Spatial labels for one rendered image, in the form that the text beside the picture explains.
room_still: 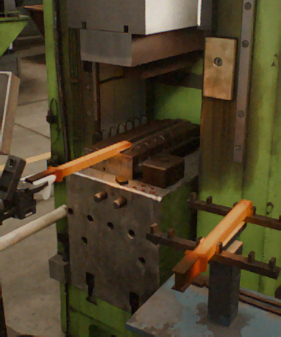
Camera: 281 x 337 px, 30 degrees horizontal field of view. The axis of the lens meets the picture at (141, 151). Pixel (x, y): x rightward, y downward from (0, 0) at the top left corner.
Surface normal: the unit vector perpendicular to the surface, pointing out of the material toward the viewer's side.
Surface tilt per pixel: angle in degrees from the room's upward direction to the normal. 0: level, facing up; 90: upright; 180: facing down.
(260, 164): 90
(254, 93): 90
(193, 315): 0
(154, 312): 0
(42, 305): 0
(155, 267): 90
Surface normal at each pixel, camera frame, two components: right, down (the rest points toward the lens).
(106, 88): 0.80, 0.20
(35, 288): 0.00, -0.94
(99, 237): -0.59, 0.28
